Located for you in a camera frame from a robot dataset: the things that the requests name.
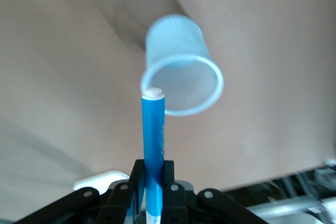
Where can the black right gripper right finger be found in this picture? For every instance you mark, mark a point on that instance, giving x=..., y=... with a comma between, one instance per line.
x=178, y=208

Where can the white rounded rectangular device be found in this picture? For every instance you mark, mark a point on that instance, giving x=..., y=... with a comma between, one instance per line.
x=105, y=178

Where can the blue mesh cup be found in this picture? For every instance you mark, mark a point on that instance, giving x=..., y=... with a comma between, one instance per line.
x=178, y=43

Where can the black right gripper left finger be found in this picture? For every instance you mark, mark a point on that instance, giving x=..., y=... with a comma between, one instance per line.
x=123, y=203

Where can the brown paper table cover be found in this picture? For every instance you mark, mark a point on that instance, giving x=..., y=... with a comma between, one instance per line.
x=52, y=77

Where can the blue marker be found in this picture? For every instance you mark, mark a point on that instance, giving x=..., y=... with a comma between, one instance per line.
x=153, y=129

